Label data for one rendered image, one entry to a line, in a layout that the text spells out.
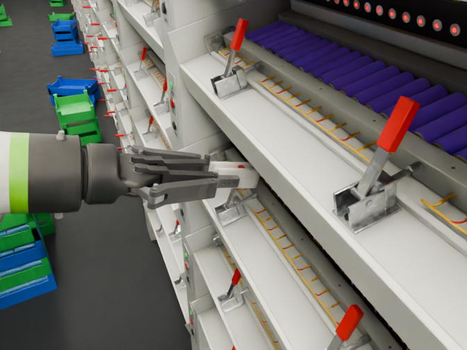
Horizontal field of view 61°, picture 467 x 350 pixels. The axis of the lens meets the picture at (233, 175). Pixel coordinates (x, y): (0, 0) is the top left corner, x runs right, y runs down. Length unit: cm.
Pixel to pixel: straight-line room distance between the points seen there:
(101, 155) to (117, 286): 113
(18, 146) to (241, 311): 46
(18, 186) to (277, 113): 28
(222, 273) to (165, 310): 70
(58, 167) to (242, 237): 27
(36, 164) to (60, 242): 139
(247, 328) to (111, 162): 38
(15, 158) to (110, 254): 128
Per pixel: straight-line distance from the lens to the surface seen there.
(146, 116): 143
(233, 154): 69
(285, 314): 49
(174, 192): 48
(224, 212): 59
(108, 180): 48
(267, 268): 53
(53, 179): 46
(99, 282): 162
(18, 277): 158
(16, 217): 143
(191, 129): 69
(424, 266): 28
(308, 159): 36
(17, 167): 46
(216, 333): 96
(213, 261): 82
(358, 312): 39
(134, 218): 187
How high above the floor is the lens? 114
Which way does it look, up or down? 33 degrees down
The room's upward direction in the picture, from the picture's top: straight up
